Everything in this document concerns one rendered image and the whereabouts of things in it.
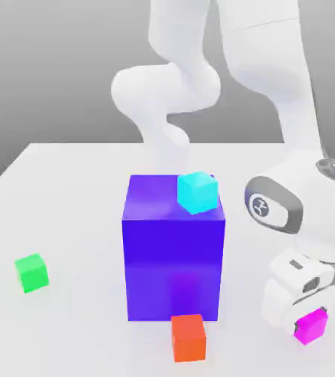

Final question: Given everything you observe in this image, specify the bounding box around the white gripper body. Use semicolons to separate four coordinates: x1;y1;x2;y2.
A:
260;276;331;332

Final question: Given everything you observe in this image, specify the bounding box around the small magenta cube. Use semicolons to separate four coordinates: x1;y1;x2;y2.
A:
292;307;329;346

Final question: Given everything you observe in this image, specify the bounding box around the small orange cube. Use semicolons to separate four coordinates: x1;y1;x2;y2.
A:
171;314;208;363

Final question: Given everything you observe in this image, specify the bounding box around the small cyan cube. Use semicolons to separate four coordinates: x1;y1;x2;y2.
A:
177;171;219;215

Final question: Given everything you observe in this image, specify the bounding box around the small green cube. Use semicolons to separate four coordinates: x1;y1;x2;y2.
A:
13;253;50;295

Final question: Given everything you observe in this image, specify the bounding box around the large blue box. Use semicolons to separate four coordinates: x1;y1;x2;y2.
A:
121;174;226;323

